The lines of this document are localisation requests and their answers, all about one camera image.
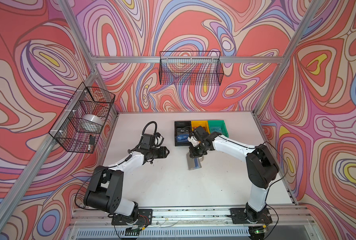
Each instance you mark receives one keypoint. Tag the black plastic bin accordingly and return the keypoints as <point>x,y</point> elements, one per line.
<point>182,127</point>

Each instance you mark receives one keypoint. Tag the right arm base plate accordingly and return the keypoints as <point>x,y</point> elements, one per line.
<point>250,216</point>

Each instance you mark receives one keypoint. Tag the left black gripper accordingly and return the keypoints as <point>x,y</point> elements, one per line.
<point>162,154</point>

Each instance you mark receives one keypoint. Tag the left black wire basket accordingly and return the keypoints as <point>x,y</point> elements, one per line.
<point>86,114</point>

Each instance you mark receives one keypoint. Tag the grey leather card holder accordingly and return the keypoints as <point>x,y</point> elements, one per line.
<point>193,163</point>

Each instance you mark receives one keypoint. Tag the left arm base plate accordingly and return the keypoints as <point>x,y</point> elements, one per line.
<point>140,217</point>

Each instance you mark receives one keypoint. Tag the black wire basket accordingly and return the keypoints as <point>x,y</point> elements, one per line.
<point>86,114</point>
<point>197,68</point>

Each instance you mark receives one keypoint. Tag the back black wire basket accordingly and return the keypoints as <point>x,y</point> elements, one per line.
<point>197,68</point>

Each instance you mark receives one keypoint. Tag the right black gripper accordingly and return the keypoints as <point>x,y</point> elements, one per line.
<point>193,154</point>

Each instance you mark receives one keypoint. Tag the yellow plastic bin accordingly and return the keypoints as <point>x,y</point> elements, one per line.
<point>202,123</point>

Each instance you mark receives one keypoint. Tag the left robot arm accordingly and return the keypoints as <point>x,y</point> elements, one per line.
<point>105,188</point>

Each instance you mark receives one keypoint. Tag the green plastic bin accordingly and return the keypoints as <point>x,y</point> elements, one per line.
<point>218,126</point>

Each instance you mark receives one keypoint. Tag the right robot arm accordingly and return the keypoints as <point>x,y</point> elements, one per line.
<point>262,168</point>

